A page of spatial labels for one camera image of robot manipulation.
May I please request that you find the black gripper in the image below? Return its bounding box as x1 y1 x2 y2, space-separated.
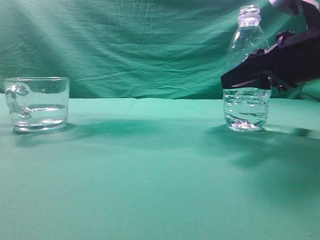
220 4 320 92

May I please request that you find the clear plastic water bottle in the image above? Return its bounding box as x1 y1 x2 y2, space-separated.
223 5 272 132

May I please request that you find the green backdrop cloth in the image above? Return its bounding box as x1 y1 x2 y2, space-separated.
0 0 320 102

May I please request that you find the green table cloth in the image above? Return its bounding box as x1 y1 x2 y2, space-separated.
0 98 320 240

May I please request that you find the clear glass mug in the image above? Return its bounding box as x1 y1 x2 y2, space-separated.
4 76 70 133

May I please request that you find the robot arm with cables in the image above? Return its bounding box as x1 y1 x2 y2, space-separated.
269 0 320 16

